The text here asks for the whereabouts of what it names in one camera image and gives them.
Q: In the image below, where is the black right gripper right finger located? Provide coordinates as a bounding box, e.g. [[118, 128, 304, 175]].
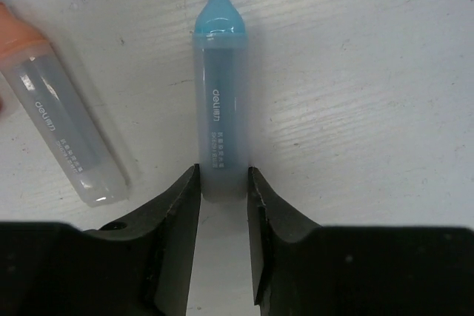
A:
[[247, 167, 473, 315]]

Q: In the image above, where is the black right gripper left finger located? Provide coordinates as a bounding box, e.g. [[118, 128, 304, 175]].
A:
[[1, 165, 201, 315]]

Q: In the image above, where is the light blue highlighter body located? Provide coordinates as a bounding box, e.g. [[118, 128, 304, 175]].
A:
[[193, 0, 250, 203]]

